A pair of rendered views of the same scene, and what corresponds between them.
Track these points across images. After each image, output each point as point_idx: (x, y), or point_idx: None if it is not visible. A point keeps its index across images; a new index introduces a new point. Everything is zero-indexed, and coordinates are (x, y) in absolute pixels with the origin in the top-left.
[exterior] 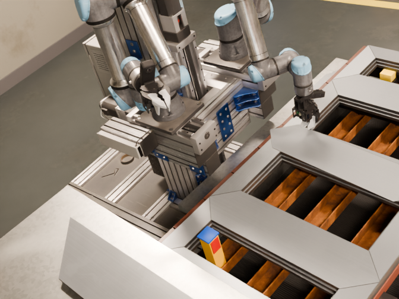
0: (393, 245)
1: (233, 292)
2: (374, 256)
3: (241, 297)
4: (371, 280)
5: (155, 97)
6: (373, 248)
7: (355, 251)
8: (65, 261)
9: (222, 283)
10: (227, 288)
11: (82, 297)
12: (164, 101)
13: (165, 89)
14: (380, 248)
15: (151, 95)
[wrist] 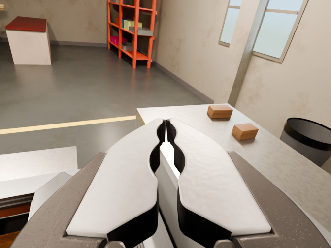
0: (17, 184)
1: (170, 161)
2: (39, 186)
3: (167, 156)
4: (64, 174)
5: (198, 157)
6: (29, 191)
7: (41, 198)
8: None
9: (175, 171)
10: (173, 166)
11: (324, 229)
12: (164, 119)
13: (76, 209)
14: (27, 188)
15: (224, 196)
